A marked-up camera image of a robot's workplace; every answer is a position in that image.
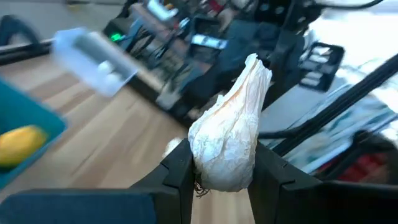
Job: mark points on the beige garlic bulb with stem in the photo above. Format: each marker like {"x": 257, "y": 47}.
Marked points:
{"x": 227, "y": 140}

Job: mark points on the blue plastic basket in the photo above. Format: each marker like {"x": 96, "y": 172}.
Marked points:
{"x": 25, "y": 112}

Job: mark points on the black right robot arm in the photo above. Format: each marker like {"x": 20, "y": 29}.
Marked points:
{"x": 149, "y": 37}

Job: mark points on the yellow lemon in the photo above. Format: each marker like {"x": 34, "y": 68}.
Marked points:
{"x": 18, "y": 144}

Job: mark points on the clear plastic basket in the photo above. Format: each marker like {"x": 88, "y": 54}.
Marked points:
{"x": 71, "y": 62}

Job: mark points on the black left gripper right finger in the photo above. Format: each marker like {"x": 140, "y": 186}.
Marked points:
{"x": 273, "y": 199}

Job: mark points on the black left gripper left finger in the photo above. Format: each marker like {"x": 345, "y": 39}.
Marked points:
{"x": 174, "y": 186}

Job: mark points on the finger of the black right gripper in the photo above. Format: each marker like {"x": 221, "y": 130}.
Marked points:
{"x": 286, "y": 59}

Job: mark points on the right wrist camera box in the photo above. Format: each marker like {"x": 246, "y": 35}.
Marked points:
{"x": 273, "y": 7}

